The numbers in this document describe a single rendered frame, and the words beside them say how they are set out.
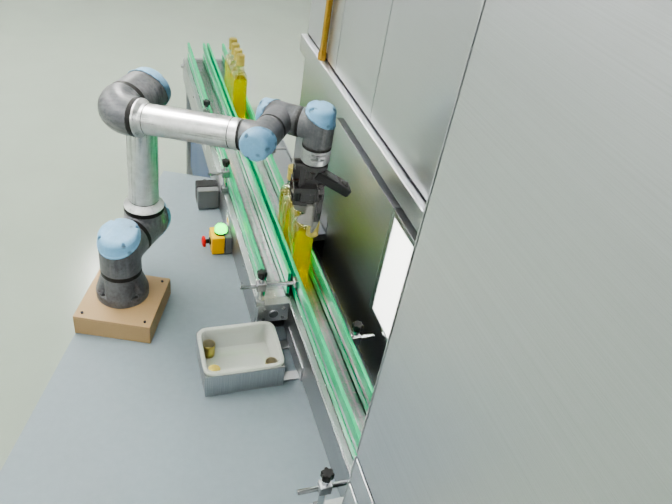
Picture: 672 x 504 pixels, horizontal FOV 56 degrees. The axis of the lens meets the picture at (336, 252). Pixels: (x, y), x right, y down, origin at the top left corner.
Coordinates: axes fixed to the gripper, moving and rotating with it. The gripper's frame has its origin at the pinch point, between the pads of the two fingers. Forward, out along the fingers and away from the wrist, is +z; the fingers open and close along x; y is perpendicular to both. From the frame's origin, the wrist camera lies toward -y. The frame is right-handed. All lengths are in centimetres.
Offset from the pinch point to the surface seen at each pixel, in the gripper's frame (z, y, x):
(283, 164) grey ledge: 27, -2, -76
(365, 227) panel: -1.6, -13.9, 3.3
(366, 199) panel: -8.9, -13.5, 0.4
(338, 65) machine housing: -28, -11, -44
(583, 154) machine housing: -83, 8, 104
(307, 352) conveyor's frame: 27.4, 1.5, 22.2
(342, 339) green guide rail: 23.0, -7.8, 21.8
